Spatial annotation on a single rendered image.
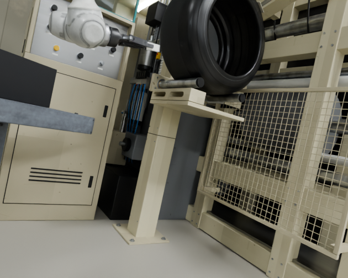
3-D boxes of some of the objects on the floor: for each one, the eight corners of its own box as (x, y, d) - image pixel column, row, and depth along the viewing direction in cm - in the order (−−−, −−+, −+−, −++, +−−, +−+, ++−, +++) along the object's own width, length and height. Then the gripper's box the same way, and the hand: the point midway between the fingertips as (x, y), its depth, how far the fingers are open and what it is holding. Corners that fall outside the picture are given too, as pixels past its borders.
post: (125, 229, 166) (212, -175, 159) (144, 229, 173) (228, -157, 167) (134, 239, 155) (228, -194, 149) (154, 238, 162) (244, -175, 156)
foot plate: (111, 225, 168) (112, 222, 168) (148, 224, 183) (149, 221, 183) (128, 245, 145) (130, 241, 145) (169, 242, 160) (170, 239, 160)
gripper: (114, 22, 101) (167, 37, 114) (102, 29, 111) (152, 42, 124) (112, 43, 101) (165, 55, 114) (101, 48, 112) (151, 58, 125)
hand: (152, 47), depth 117 cm, fingers closed
